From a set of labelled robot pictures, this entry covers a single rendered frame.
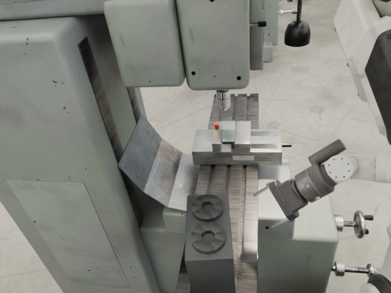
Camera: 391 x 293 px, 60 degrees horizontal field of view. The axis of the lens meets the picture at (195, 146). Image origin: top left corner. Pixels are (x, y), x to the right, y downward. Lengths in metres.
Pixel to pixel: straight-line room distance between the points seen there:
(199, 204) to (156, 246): 0.61
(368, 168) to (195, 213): 0.47
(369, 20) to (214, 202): 0.59
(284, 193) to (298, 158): 1.81
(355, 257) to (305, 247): 0.85
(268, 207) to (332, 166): 0.46
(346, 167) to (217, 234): 0.36
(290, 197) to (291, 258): 0.56
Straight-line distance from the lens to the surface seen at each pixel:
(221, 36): 0.96
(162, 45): 0.97
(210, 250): 0.88
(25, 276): 2.50
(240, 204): 1.24
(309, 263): 1.54
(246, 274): 1.07
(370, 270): 1.62
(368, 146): 3.03
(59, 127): 1.10
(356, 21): 0.66
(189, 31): 0.96
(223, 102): 1.14
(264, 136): 1.40
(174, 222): 1.37
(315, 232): 1.43
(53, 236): 1.57
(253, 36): 1.04
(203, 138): 1.41
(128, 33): 0.98
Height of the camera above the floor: 1.83
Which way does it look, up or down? 39 degrees down
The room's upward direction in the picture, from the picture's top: 8 degrees counter-clockwise
